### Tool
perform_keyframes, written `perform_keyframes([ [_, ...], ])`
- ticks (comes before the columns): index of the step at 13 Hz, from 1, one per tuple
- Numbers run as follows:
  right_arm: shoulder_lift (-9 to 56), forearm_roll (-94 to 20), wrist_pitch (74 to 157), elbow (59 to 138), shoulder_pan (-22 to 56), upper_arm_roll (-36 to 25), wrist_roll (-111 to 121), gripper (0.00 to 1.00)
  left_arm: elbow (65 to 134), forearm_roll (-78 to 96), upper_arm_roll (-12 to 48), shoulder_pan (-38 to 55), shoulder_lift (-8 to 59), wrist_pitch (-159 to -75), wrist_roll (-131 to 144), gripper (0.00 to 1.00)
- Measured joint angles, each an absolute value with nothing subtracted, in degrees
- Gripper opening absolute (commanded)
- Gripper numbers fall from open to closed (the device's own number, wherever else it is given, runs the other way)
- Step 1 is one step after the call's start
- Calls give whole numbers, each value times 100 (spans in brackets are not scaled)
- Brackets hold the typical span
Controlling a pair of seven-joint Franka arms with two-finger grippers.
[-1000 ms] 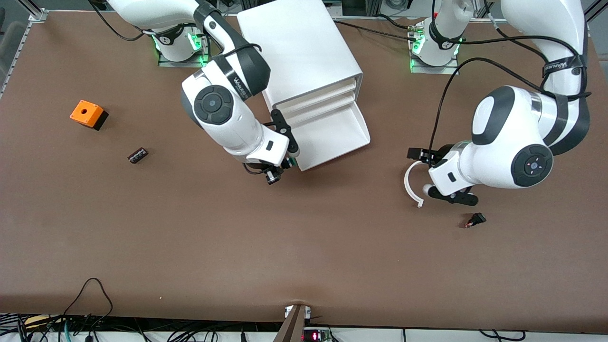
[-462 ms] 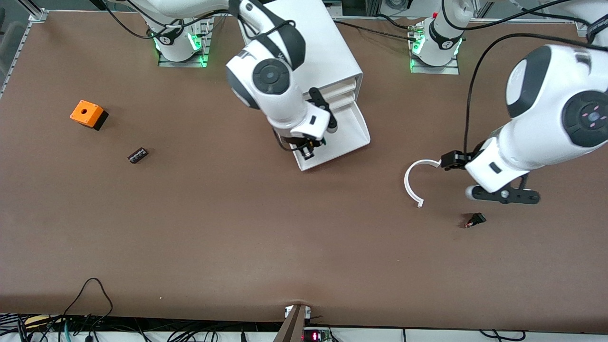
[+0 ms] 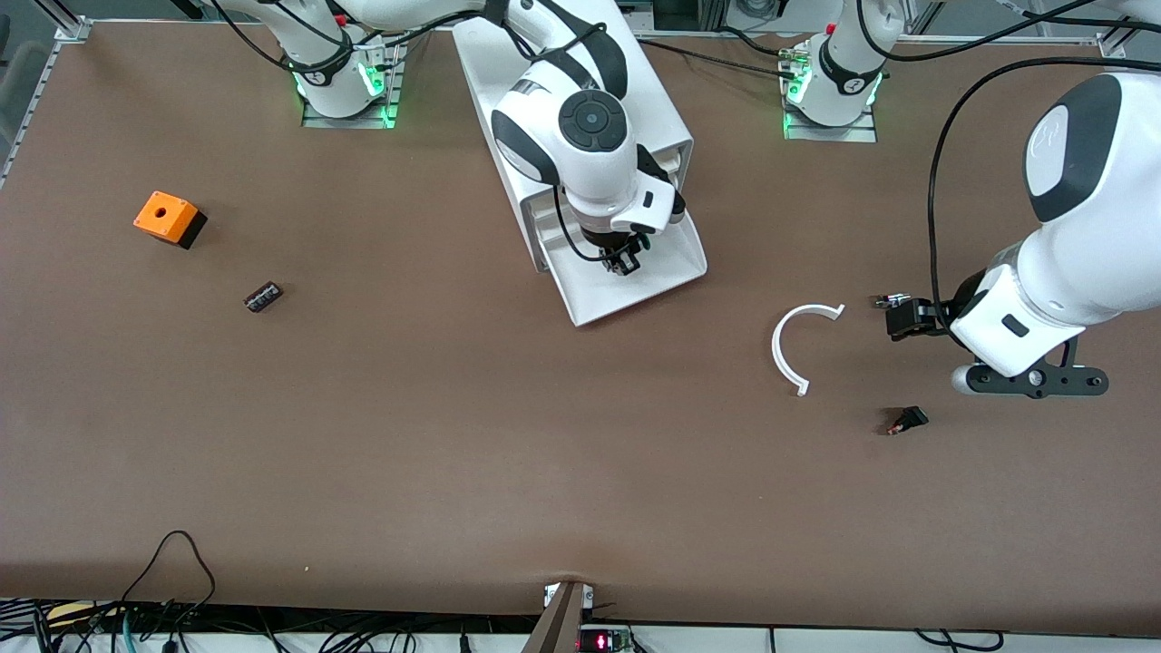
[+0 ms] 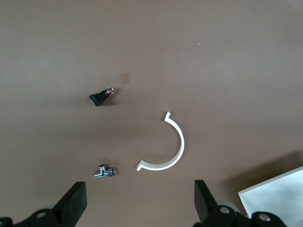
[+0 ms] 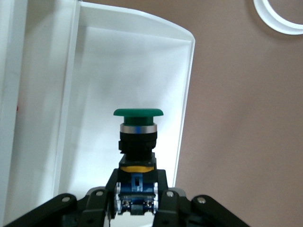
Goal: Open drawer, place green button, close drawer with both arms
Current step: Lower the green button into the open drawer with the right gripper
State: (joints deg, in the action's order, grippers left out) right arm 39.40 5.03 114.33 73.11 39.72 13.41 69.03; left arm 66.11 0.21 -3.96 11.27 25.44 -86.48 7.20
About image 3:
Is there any white low cabinet drawer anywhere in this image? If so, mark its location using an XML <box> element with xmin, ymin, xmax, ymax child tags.
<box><xmin>535</xmin><ymin>204</ymin><xmax>709</xmax><ymax>328</ymax></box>

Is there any device with red display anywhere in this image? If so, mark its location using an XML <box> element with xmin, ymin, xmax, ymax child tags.
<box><xmin>578</xmin><ymin>624</ymin><xmax>634</xmax><ymax>653</ymax></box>

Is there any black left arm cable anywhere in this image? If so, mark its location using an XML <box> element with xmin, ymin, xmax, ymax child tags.
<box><xmin>857</xmin><ymin>0</ymin><xmax>1161</xmax><ymax>327</ymax></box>

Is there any white curved plastic bracket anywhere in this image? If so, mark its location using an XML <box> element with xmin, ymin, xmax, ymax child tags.
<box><xmin>771</xmin><ymin>303</ymin><xmax>846</xmax><ymax>397</ymax></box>

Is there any long black table cable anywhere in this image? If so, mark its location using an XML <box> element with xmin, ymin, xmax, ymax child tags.
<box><xmin>635</xmin><ymin>38</ymin><xmax>801</xmax><ymax>81</ymax></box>

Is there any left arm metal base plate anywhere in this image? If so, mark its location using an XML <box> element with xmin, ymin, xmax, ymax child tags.
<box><xmin>782</xmin><ymin>41</ymin><xmax>879</xmax><ymax>143</ymax></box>

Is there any short black table cable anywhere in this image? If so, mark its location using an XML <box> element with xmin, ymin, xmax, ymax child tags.
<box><xmin>719</xmin><ymin>25</ymin><xmax>786</xmax><ymax>55</ymax></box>

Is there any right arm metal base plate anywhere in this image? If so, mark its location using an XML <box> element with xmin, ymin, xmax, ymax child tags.
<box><xmin>301</xmin><ymin>23</ymin><xmax>401</xmax><ymax>130</ymax></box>

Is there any black curved floor cable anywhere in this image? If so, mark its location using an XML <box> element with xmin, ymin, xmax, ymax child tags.
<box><xmin>914</xmin><ymin>629</ymin><xmax>1004</xmax><ymax>653</ymax></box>

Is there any brown camera post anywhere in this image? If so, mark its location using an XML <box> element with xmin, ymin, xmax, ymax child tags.
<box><xmin>522</xmin><ymin>580</ymin><xmax>586</xmax><ymax>653</ymax></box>

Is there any orange button enclosure box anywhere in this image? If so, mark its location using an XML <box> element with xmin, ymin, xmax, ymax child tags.
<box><xmin>133</xmin><ymin>190</ymin><xmax>209</xmax><ymax>250</ymax></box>

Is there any tangled cable bundle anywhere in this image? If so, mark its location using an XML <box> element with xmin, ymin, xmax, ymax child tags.
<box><xmin>0</xmin><ymin>594</ymin><xmax>545</xmax><ymax>653</ymax></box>

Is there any black looped cable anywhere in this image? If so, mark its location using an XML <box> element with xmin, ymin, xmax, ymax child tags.
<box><xmin>118</xmin><ymin>531</ymin><xmax>219</xmax><ymax>636</ymax></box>

